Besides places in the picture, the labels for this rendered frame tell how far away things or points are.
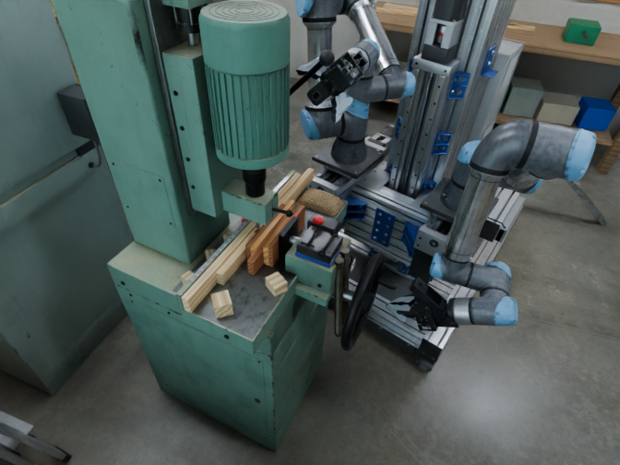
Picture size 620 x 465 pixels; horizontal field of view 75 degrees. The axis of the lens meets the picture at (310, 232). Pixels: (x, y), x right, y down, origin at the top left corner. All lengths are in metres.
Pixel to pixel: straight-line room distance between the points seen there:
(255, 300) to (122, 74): 0.59
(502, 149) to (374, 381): 1.25
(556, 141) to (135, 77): 0.93
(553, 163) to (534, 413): 1.33
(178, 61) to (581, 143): 0.88
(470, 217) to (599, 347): 1.54
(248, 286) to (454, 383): 1.26
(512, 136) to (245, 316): 0.75
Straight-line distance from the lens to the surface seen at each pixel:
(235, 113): 0.87
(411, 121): 1.61
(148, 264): 1.32
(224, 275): 1.06
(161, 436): 1.90
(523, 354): 2.30
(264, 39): 0.82
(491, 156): 1.06
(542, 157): 1.06
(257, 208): 1.06
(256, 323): 1.00
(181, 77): 0.95
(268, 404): 1.44
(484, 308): 1.17
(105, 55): 1.02
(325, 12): 1.49
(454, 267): 1.20
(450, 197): 1.53
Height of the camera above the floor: 1.72
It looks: 42 degrees down
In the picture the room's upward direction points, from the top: 3 degrees clockwise
